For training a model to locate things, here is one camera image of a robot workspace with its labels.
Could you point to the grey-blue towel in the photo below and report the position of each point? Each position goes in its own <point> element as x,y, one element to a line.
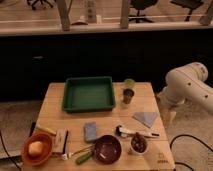
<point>146,118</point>

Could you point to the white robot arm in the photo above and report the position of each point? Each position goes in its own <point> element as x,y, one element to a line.
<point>185,83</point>

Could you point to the green plastic tray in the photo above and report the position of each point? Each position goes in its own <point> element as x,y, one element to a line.
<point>88,94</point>

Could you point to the yellow-green plastic cup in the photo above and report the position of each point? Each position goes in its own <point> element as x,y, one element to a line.
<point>129,83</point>

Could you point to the dark metal cup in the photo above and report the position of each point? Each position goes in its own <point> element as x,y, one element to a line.
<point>127,96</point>

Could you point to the blue sponge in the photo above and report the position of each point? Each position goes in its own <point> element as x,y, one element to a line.
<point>90,132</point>

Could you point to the black and white brush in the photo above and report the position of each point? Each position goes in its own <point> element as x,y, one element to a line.
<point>124,132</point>

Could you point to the wooden table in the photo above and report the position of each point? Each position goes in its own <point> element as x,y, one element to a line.
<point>158,157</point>

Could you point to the dark maroon bowl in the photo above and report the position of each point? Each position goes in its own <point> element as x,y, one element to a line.
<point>107,149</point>

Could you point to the silver fork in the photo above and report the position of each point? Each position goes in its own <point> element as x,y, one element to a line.
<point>68,155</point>

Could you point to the white cup with dark contents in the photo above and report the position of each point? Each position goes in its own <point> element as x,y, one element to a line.
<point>138,145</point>

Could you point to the yellow banana piece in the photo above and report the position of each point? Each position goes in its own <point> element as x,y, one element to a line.
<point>46,129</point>

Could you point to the wooden block brush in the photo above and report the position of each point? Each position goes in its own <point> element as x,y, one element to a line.
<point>60,141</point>

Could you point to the black office chair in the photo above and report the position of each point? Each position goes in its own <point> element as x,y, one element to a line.
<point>140,5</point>

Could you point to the orange bowl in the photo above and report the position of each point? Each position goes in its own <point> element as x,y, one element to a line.
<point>47,151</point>

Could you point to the yellow potato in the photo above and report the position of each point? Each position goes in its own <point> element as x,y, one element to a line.
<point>35,149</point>

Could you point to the green handled tool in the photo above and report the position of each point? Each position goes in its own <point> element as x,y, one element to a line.
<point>80,160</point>

